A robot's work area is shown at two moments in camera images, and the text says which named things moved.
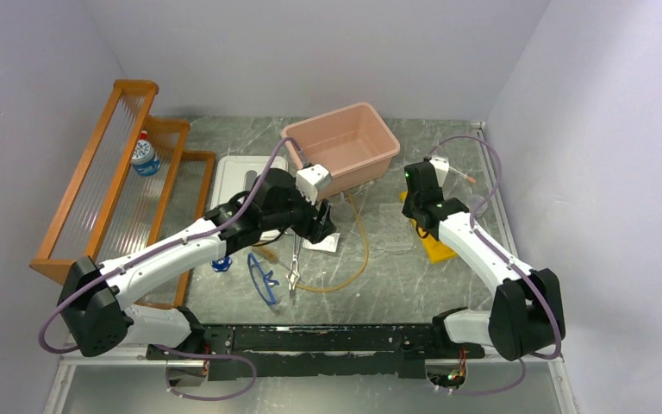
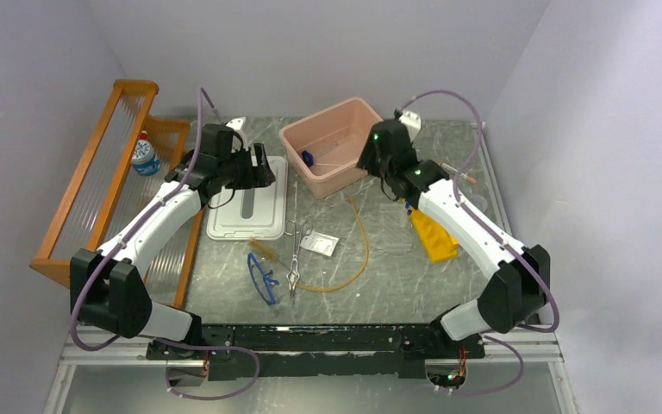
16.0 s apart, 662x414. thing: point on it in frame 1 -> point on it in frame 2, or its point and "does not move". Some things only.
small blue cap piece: [221, 264] -> [308, 158]
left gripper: [314, 228] -> [259, 176]
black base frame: [380, 351] does not move
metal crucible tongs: [293, 276] does not move
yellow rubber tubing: [342, 286] does not move
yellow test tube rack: [436, 250] does not move
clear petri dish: [475, 201] does not move
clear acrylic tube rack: [392, 232] does not move
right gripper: [407, 208] -> [365, 159]
